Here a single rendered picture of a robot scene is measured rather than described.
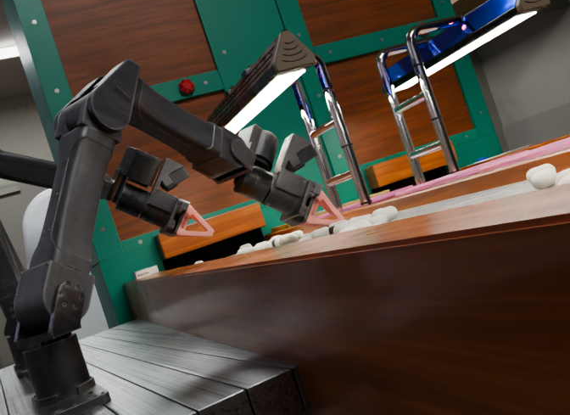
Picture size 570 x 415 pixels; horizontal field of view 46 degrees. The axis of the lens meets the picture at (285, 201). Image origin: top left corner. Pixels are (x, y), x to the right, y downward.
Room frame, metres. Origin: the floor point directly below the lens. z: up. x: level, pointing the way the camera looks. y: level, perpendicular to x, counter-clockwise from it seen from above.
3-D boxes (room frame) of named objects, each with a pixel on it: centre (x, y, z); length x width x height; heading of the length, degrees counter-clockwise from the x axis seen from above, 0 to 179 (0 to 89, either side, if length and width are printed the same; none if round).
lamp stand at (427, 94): (1.63, -0.44, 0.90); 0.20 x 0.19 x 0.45; 20
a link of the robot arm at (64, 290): (0.79, 0.31, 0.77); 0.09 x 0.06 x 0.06; 53
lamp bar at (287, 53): (1.46, 0.01, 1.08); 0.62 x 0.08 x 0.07; 20
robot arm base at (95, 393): (0.78, 0.32, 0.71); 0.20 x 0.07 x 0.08; 26
